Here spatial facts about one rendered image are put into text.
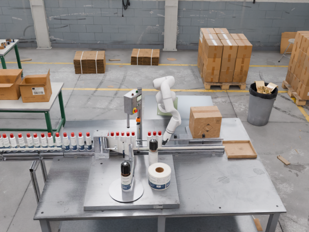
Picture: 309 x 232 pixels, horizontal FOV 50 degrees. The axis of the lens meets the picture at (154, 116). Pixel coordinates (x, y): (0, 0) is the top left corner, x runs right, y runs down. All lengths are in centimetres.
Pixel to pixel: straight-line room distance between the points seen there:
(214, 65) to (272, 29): 289
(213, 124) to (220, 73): 308
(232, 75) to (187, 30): 237
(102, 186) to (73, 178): 34
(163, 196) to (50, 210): 96
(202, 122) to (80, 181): 140
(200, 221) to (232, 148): 83
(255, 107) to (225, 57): 140
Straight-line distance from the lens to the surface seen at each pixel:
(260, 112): 557
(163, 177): 290
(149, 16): 848
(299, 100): 655
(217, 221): 371
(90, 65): 728
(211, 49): 641
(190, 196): 303
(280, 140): 550
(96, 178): 313
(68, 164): 342
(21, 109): 464
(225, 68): 660
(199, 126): 361
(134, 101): 317
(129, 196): 292
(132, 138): 336
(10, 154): 365
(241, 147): 368
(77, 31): 880
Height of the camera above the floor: 295
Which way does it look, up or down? 31 degrees down
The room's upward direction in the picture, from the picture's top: 1 degrees clockwise
